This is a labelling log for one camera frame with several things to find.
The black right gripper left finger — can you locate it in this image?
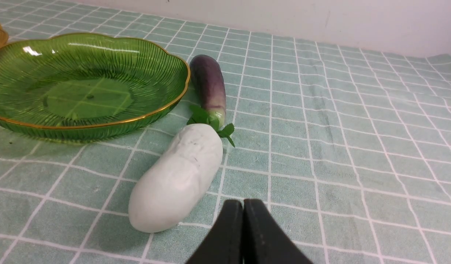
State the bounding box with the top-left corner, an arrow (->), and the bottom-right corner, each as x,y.
187,199 -> 244,264

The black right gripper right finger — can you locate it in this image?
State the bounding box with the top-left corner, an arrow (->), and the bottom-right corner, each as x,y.
243,199 -> 312,264

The white radish with leaves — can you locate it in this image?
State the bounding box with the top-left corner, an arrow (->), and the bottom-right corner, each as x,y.
128,105 -> 235,233

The purple eggplant green stem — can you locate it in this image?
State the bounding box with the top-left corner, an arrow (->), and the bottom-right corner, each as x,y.
189,55 -> 226,128

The green checkered tablecloth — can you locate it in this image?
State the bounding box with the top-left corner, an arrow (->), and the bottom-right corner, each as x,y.
0,0 -> 451,264

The green glass plate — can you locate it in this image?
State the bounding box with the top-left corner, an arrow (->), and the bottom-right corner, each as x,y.
0,32 -> 190,142

